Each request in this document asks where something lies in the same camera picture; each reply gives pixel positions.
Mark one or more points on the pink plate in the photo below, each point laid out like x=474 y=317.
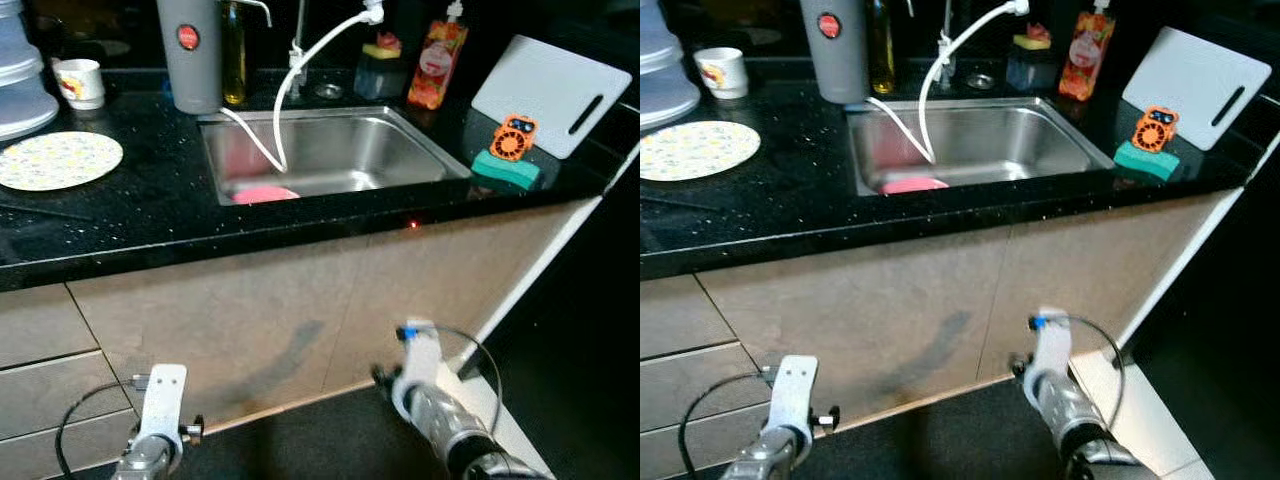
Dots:
x=915 y=186
x=265 y=195

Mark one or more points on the yellow floral plate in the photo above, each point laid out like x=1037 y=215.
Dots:
x=700 y=150
x=60 y=160

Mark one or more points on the beige kitchen base cabinet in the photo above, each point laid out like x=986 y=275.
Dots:
x=250 y=300
x=900 y=290

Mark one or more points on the stainless steel sink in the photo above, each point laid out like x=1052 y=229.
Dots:
x=1020 y=140
x=380 y=150

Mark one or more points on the green sponge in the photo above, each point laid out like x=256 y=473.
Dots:
x=1140 y=162
x=500 y=172

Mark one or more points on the small round metal strainer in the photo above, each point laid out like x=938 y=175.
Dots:
x=328 y=91
x=980 y=81

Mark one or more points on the dark sponge holder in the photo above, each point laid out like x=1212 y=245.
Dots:
x=380 y=78
x=1030 y=70

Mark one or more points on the orange floral soap dispenser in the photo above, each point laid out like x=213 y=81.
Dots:
x=1085 y=60
x=435 y=70

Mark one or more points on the yellow sponge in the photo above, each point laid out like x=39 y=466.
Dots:
x=1028 y=43
x=378 y=51

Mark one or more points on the white cutting board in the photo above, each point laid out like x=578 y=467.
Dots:
x=545 y=85
x=1190 y=80

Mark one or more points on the pink scourer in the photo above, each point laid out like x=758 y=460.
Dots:
x=390 y=42
x=1040 y=32

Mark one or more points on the glass oil bottle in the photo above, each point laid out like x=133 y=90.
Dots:
x=234 y=70
x=881 y=60

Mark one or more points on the grey pitcher with red logo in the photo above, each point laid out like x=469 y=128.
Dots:
x=190 y=75
x=835 y=65

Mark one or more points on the white printed cup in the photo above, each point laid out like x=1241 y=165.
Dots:
x=80 y=85
x=722 y=72

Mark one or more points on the white tiered food container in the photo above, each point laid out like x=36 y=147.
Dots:
x=20 y=90
x=660 y=85

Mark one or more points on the small chrome tap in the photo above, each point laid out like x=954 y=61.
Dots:
x=262 y=8
x=910 y=8

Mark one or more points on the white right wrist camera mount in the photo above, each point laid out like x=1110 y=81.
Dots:
x=425 y=355
x=1052 y=345

